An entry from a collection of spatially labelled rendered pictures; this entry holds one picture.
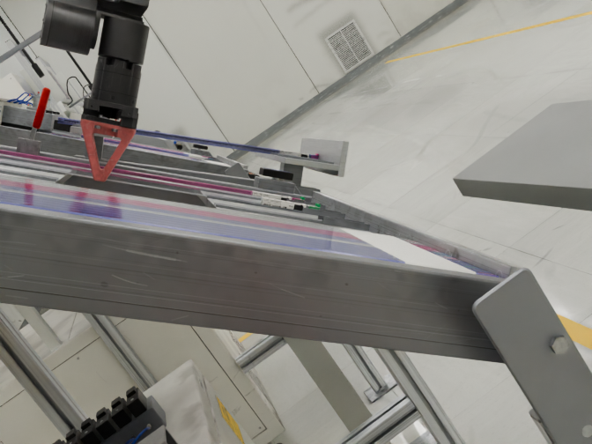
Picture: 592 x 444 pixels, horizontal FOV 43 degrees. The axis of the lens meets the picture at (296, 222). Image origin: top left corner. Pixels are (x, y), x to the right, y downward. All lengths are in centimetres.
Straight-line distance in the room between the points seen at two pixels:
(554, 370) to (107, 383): 162
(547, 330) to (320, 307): 16
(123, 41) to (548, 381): 65
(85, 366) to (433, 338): 157
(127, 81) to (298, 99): 786
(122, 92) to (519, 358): 61
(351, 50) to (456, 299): 845
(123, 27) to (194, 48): 769
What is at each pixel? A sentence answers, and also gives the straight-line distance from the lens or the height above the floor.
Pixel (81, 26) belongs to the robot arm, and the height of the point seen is 111.
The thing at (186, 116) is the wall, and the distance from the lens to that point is 861.
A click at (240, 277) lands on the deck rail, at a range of 52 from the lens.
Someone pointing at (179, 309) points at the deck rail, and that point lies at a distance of 52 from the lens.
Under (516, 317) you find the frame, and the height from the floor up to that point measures 73.
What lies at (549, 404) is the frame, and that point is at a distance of 57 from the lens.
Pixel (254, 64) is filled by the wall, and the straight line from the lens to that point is 872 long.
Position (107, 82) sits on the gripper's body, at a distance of 97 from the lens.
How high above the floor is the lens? 98
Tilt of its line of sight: 13 degrees down
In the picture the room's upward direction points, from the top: 34 degrees counter-clockwise
